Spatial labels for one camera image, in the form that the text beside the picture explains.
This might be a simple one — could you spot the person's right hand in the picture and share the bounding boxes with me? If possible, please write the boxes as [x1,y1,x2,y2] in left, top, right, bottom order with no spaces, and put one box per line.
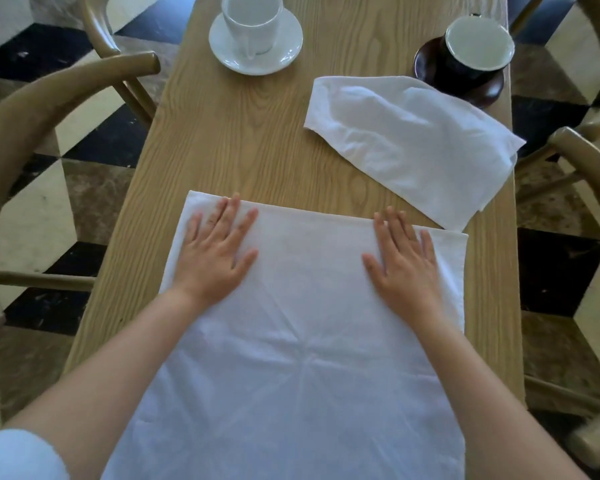
[362,206,447,328]

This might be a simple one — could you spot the person's left hand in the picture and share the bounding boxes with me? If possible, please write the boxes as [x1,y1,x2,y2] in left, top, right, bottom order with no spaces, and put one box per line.
[171,194,259,311]

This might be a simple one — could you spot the large white cloth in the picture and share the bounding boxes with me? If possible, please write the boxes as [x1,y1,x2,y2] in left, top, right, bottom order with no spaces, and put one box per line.
[102,190,469,480]

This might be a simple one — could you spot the person's right forearm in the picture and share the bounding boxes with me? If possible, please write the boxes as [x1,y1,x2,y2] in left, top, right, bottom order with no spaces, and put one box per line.
[409,311,590,480]

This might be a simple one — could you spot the person's left forearm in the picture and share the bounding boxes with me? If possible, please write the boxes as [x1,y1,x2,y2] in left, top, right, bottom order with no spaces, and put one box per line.
[4,286,207,480]

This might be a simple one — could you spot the crumpled white cloth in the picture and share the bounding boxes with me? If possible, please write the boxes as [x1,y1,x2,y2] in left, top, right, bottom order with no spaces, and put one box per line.
[303,76,526,232]

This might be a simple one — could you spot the dark brown saucer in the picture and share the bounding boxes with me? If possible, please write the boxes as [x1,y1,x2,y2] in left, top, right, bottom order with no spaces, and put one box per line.
[412,36,506,108]

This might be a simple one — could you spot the white saucer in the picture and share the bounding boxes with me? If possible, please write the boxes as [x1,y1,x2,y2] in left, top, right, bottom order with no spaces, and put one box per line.
[208,6,304,76]

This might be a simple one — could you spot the dark cup with white inside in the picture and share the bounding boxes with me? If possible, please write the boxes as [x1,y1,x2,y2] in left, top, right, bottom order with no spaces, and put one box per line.
[438,15,516,89]

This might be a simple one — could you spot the white sleeve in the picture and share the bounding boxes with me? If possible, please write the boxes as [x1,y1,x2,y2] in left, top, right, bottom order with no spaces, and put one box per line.
[0,428,71,480]

